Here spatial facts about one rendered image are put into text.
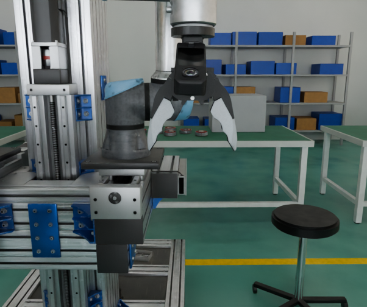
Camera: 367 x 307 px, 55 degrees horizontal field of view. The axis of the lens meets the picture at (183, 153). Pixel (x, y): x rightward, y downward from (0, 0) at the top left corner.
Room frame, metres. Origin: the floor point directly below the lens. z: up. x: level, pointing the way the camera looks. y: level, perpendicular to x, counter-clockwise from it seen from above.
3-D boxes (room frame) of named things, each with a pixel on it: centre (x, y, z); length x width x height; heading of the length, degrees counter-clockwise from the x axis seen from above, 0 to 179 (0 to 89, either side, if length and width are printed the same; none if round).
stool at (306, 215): (1.75, -0.66, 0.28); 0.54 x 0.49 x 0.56; 1
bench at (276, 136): (3.29, 0.03, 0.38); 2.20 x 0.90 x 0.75; 91
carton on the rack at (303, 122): (6.69, -2.27, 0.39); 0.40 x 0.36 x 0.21; 0
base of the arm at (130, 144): (1.08, 0.18, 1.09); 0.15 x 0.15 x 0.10
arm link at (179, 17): (0.61, -0.01, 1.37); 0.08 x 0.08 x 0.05
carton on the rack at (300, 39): (6.69, -1.96, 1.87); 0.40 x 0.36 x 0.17; 0
